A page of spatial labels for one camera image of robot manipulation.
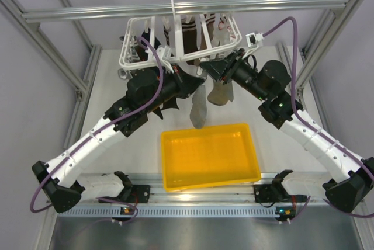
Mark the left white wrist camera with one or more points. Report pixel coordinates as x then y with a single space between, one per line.
164 54

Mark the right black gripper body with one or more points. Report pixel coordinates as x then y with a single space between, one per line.
236 58

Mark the grey patterned sock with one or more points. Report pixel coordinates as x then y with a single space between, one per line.
129 53

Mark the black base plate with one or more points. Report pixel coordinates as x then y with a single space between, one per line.
131 194
264 193

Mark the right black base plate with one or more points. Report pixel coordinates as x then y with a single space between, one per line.
264 193

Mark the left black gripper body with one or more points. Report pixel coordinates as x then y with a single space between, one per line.
178 76

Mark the perforated cable duct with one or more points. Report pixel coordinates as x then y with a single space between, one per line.
171 211

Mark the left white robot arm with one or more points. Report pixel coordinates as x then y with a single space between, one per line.
150 90

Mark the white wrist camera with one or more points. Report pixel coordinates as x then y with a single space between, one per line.
254 41
164 54

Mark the yellow plastic tray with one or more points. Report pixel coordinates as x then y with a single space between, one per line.
208 157

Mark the aluminium crossbar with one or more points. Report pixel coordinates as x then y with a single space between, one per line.
176 8

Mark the white sock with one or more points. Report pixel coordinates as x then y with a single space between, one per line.
222 33

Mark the black sock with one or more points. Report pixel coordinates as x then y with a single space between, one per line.
158 112
170 104

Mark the white plastic sock hanger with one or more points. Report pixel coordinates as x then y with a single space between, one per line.
168 30

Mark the grey striped sock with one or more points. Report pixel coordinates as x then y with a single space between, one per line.
221 94
198 113

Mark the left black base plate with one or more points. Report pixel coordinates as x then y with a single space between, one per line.
131 194

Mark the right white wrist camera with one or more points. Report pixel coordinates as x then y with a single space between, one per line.
254 41

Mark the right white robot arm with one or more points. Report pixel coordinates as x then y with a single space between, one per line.
348 177

